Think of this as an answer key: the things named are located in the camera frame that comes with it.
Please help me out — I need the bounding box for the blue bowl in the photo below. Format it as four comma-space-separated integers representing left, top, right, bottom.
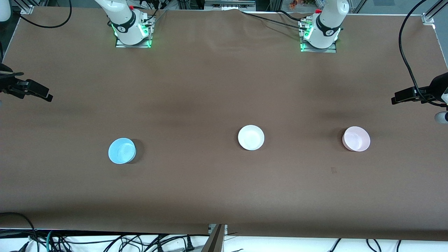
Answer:
108, 138, 137, 165

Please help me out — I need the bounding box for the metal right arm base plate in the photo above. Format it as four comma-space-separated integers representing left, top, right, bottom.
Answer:
115, 17, 152, 48

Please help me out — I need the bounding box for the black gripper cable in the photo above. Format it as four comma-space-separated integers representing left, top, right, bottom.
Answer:
14, 0, 73, 28
399, 0, 448, 107

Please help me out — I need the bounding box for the aluminium corner extrusion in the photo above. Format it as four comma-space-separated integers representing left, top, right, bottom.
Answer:
14, 0, 35, 14
422, 0, 448, 25

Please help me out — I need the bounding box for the silver frame rail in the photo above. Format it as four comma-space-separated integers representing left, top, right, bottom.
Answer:
205, 0, 256, 11

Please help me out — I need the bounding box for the white bowl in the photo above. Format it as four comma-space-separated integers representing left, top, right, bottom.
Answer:
238, 125, 265, 151

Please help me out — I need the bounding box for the short black base cable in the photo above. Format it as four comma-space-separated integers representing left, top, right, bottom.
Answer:
278, 10, 306, 21

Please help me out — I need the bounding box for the orange background object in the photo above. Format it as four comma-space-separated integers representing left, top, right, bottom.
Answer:
289, 0, 315, 9

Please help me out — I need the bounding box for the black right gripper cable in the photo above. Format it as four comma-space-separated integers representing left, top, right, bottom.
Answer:
14, 0, 73, 28

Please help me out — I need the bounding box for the aluminium frame post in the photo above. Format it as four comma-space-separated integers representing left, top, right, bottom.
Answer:
201, 224, 228, 252

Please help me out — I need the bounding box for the black looped floor cable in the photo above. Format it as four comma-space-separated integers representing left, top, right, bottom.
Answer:
0, 212, 37, 244

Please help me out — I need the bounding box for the pink bowl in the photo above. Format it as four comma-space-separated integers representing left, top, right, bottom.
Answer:
342, 126, 371, 152

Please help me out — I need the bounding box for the long black base cable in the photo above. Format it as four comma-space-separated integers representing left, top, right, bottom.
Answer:
240, 11, 308, 30

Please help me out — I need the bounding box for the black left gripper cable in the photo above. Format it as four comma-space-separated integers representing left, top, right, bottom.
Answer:
399, 0, 448, 107

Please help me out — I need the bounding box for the brown table cover sheet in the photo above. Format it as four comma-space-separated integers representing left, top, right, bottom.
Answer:
0, 6, 448, 242

